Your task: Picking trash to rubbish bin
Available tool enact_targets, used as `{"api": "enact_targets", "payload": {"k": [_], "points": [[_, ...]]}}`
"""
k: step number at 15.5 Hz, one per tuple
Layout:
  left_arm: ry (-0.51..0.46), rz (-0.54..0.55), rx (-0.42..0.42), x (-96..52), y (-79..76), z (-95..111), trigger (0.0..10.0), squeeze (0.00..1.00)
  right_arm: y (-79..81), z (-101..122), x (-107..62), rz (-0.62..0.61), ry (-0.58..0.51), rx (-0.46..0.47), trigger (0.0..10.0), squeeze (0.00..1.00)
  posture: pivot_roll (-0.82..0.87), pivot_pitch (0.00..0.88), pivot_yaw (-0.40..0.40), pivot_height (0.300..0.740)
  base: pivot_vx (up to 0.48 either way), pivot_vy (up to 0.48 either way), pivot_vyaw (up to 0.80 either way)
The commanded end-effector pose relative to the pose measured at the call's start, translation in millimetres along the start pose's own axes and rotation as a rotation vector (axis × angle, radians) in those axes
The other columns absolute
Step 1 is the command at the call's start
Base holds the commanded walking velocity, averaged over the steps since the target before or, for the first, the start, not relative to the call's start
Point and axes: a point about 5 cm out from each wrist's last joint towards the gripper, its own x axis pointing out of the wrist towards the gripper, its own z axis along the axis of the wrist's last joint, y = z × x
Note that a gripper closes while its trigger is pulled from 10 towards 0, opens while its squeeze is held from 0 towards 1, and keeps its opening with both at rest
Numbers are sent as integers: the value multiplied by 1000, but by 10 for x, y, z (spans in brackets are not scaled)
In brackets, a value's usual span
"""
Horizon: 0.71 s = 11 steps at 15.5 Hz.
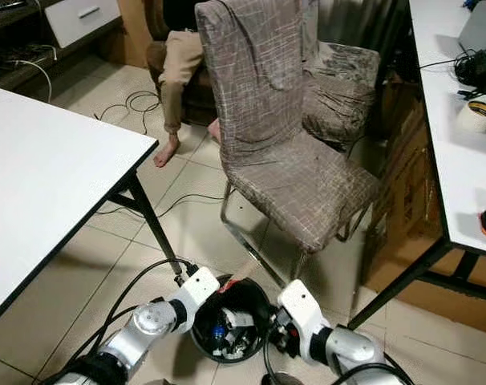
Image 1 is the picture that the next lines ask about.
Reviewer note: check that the grey laptop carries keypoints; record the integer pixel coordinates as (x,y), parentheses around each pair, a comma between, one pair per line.
(482,28)

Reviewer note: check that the grey curtain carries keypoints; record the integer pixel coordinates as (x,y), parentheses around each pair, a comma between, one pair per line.
(363,24)

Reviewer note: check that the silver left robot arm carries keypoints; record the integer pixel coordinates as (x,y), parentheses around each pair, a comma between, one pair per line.
(151,321)

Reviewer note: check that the white table with black legs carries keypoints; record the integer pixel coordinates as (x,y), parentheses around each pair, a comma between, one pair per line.
(50,184)
(467,176)

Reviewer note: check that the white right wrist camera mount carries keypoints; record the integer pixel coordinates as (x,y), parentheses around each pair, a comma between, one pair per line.
(303,313)

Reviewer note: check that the chair with crumpled grey cushion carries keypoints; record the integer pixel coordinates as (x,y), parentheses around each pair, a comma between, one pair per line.
(343,92)

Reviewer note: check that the person in beige trousers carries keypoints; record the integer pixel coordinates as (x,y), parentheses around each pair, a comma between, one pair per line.
(179,64)

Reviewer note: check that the white drawer front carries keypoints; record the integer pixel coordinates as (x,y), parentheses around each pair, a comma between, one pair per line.
(83,20)

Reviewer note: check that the small blue trash item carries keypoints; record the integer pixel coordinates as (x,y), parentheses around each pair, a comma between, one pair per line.
(220,331)

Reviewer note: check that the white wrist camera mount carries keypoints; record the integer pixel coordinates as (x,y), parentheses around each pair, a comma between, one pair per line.
(303,313)
(201,289)

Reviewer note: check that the brown cardboard scrap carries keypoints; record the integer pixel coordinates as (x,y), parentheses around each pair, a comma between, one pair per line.
(236,281)

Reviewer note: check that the dark brown armchair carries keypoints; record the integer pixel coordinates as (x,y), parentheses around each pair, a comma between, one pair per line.
(199,100)

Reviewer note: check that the black round rubbish bin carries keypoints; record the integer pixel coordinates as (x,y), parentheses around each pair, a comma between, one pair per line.
(257,305)

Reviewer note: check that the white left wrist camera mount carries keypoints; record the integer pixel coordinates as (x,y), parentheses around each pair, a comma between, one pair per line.
(201,289)

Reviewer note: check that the chair with checked grey cover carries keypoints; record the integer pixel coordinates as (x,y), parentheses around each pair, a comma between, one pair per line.
(275,96)

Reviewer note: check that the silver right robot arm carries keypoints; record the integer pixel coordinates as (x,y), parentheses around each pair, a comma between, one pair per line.
(347,345)

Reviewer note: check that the white crumpled paper trash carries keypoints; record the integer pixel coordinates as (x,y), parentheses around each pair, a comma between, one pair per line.
(239,321)

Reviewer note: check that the white tape roll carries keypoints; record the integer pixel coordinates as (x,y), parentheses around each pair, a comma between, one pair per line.
(471,120)

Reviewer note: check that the brown cardboard box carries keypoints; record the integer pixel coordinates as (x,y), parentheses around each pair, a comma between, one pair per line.
(407,184)

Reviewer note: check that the dark wooden cabinet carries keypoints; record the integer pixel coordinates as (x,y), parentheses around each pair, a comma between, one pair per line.
(18,44)

